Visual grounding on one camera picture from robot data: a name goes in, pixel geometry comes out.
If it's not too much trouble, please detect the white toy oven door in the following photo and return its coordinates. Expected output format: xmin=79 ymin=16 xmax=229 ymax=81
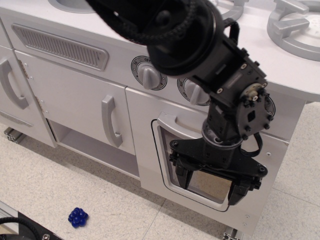
xmin=126 ymin=88 xmax=289 ymax=234

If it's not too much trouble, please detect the aluminium frame rail left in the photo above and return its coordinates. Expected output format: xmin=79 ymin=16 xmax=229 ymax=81
xmin=4 ymin=127 xmax=26 ymax=144

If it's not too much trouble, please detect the left grey stove knob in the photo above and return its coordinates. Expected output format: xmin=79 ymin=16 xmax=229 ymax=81
xmin=131 ymin=56 xmax=167 ymax=91

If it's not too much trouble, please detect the silver burner grate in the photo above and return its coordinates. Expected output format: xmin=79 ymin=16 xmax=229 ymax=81
xmin=210 ymin=0 xmax=249 ymax=20
xmin=267 ymin=0 xmax=320 ymax=62

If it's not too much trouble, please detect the blue toy berry cluster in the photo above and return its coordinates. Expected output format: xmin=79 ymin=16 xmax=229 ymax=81
xmin=67 ymin=207 xmax=89 ymax=229

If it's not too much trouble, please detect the right silver burner grate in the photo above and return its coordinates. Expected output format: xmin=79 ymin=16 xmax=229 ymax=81
xmin=267 ymin=0 xmax=320 ymax=62

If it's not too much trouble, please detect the right grey stove knob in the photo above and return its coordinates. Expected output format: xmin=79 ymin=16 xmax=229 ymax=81
xmin=264 ymin=97 xmax=276 ymax=117

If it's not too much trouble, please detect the silver vent grille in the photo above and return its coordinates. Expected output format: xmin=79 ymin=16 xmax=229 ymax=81
xmin=11 ymin=23 xmax=109 ymax=71

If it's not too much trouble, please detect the silver cabinet door handle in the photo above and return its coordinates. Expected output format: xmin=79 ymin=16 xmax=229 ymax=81
xmin=101 ymin=94 xmax=123 ymax=148

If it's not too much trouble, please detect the silver sink basin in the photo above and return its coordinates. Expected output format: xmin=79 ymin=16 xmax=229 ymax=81
xmin=48 ymin=0 xmax=95 ymax=14

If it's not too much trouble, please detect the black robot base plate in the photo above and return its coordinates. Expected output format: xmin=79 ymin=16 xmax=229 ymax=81
xmin=0 ymin=211 xmax=63 ymax=240

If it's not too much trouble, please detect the aluminium frame rail right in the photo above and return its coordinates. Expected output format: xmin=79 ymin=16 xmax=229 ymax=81
xmin=222 ymin=226 xmax=244 ymax=240

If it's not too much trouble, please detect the middle grey stove knob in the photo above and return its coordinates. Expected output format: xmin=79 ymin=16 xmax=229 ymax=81
xmin=177 ymin=78 xmax=210 ymax=106

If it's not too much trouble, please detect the middle silver burner grate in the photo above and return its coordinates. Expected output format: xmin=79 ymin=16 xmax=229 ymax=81
xmin=210 ymin=0 xmax=249 ymax=20

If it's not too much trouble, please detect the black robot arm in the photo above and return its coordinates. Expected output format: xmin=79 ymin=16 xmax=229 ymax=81
xmin=89 ymin=0 xmax=273 ymax=206

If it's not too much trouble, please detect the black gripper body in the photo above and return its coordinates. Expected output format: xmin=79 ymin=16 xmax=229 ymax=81
xmin=169 ymin=136 xmax=268 ymax=190

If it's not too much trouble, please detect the grey stove knob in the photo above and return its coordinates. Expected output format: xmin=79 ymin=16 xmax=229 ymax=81
xmin=264 ymin=97 xmax=276 ymax=117
xmin=177 ymin=78 xmax=210 ymax=106
xmin=131 ymin=56 xmax=167 ymax=91

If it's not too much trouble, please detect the white cabinet door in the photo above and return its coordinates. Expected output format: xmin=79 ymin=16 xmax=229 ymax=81
xmin=0 ymin=46 xmax=57 ymax=148
xmin=15 ymin=51 xmax=135 ymax=155

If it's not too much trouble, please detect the silver oven door handle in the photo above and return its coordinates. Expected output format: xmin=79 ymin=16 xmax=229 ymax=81
xmin=157 ymin=111 xmax=205 ymax=139

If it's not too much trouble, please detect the white toy kitchen unit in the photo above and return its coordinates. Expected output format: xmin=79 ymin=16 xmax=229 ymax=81
xmin=0 ymin=0 xmax=320 ymax=232

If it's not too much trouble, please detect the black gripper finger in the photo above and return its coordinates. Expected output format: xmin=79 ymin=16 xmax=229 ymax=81
xmin=175 ymin=160 xmax=194 ymax=190
xmin=227 ymin=177 xmax=258 ymax=206

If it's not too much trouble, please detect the aluminium frame rail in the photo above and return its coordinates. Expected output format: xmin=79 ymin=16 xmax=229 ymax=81
xmin=222 ymin=226 xmax=244 ymax=240
xmin=4 ymin=127 xmax=26 ymax=144

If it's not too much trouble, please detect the left white cabinet door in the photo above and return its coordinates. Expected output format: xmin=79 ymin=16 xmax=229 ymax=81
xmin=0 ymin=46 xmax=57 ymax=148

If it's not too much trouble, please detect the left silver door handle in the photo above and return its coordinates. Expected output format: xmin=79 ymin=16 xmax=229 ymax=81
xmin=0 ymin=59 xmax=29 ymax=110

